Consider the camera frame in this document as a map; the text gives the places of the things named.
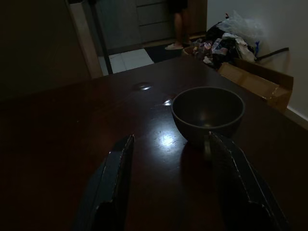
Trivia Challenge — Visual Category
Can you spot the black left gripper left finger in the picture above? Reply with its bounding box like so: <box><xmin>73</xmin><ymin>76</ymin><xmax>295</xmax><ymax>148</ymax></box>
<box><xmin>71</xmin><ymin>134</ymin><xmax>135</xmax><ymax>231</ymax></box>

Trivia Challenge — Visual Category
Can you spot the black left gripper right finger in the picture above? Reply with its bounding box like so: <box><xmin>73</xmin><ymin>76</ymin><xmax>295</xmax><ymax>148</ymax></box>
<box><xmin>208</xmin><ymin>131</ymin><xmax>292</xmax><ymax>231</ymax></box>

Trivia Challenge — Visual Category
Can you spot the brown cardboard box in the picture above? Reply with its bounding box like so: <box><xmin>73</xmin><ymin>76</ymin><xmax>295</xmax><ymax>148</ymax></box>
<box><xmin>217</xmin><ymin>57</ymin><xmax>295</xmax><ymax>114</ymax></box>

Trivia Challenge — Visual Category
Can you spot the pile of mixed clothes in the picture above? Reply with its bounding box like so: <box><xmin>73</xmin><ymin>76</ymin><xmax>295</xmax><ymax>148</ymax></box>
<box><xmin>183</xmin><ymin>22</ymin><xmax>258</xmax><ymax>70</ymax></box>

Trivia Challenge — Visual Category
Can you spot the dark floor mat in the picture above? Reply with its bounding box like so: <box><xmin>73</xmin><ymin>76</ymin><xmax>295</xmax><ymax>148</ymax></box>
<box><xmin>143</xmin><ymin>43</ymin><xmax>193</xmax><ymax>63</ymax></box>

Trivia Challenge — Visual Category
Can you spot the white slipper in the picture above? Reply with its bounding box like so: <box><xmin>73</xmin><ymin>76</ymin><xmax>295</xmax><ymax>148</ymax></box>
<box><xmin>164</xmin><ymin>43</ymin><xmax>184</xmax><ymax>51</ymax></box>

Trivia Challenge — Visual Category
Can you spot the clear plastic bag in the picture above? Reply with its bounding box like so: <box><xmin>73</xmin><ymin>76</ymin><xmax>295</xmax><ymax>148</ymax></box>
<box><xmin>219</xmin><ymin>9</ymin><xmax>265</xmax><ymax>46</ymax></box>

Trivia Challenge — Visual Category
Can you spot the grey drawer cabinet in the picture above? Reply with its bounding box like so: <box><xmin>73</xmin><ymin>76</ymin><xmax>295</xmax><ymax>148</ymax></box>
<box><xmin>95</xmin><ymin>0</ymin><xmax>177</xmax><ymax>51</ymax></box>

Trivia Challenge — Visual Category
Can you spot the person in dark shorts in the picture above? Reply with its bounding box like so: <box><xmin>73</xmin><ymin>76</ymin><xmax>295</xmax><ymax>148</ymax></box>
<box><xmin>164</xmin><ymin>0</ymin><xmax>193</xmax><ymax>51</ymax></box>

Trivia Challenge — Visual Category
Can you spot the dark ceramic cup with handle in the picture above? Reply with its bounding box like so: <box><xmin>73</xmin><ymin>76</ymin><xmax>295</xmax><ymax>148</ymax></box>
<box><xmin>171</xmin><ymin>86</ymin><xmax>246</xmax><ymax>161</ymax></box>

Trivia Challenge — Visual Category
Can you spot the black belt strap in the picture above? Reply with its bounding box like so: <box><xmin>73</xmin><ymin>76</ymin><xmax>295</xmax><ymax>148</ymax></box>
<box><xmin>255</xmin><ymin>47</ymin><xmax>290</xmax><ymax>60</ymax></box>

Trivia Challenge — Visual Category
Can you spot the wooden door frame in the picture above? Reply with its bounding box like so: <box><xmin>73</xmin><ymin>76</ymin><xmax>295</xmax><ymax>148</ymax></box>
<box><xmin>66</xmin><ymin>0</ymin><xmax>114</xmax><ymax>78</ymax></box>

